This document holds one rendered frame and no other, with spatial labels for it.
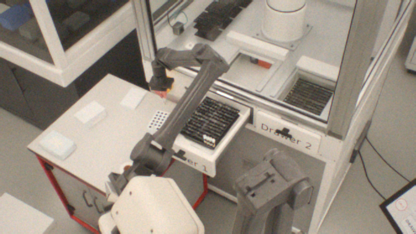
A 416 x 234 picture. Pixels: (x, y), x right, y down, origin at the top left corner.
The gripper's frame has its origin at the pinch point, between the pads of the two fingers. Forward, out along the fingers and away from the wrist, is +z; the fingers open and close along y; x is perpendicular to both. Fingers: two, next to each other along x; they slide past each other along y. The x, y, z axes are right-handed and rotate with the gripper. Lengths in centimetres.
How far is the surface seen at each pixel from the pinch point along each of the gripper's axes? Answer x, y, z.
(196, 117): 6.8, -16.4, 4.1
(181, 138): 14.3, -10.6, 10.4
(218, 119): 6.0, -26.2, 4.2
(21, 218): 60, 46, 17
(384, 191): -32, -118, 95
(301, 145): 10, -63, 11
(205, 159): 29.9, -25.4, 2.2
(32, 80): -32, 95, 32
